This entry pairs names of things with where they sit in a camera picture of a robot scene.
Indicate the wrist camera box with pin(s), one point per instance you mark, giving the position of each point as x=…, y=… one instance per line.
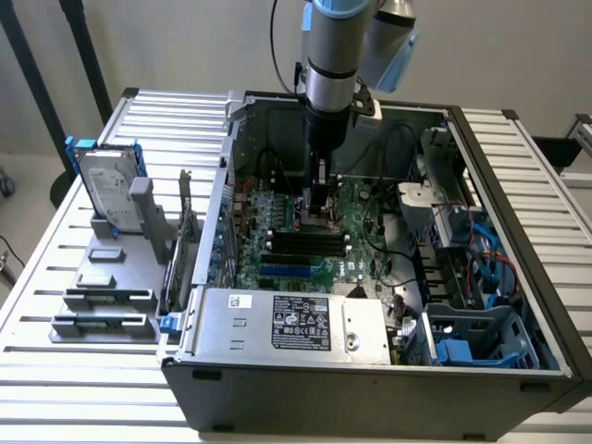
x=367, y=113

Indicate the grey metal disk bay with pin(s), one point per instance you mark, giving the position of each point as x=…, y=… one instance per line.
x=435, y=194

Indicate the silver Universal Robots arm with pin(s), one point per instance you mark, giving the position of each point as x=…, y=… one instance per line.
x=332, y=41

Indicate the hard disk in blue carrier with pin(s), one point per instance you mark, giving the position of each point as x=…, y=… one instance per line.
x=108, y=185

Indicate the grey parts rack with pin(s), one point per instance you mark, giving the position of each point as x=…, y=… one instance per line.
x=120, y=282

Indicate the CPU socket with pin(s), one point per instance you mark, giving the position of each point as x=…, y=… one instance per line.
x=319, y=217

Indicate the silver power supply unit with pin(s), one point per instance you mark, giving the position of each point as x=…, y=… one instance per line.
x=287, y=324

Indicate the green graphics card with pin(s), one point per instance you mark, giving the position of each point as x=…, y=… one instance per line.
x=181, y=250

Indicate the open black PC case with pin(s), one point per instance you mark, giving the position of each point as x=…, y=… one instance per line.
x=370, y=287

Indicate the green Dell motherboard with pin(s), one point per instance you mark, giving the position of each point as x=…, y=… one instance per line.
x=305, y=236

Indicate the blue plastic drive cage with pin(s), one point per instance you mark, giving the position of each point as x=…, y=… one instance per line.
x=481, y=337

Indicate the black tripod stand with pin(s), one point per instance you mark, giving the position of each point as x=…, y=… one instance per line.
x=60, y=92

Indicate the black RAM slots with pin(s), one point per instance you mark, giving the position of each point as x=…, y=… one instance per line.
x=307, y=242

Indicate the aluminium profile frame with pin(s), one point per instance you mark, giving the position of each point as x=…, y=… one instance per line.
x=573, y=148

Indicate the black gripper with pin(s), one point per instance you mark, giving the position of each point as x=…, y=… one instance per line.
x=324, y=139

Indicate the blue expansion slot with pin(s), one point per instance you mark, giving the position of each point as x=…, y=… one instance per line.
x=284, y=270

